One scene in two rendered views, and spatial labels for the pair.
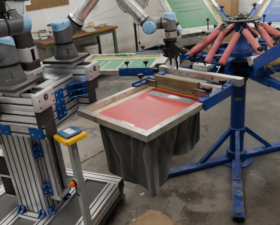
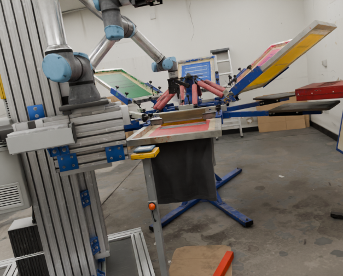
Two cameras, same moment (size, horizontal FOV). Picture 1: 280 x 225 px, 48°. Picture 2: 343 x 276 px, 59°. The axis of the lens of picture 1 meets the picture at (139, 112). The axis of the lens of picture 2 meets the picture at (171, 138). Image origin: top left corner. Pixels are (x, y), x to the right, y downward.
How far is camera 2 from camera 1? 1.27 m
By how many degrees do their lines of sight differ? 36
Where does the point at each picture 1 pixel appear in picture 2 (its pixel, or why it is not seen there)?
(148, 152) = (208, 156)
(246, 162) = not seen: hidden behind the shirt
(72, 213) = (121, 269)
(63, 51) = not seen: hidden behind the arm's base
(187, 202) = (200, 232)
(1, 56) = (85, 69)
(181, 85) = (190, 115)
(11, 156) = (48, 216)
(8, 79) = (91, 95)
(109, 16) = not seen: outside the picture
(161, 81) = (167, 118)
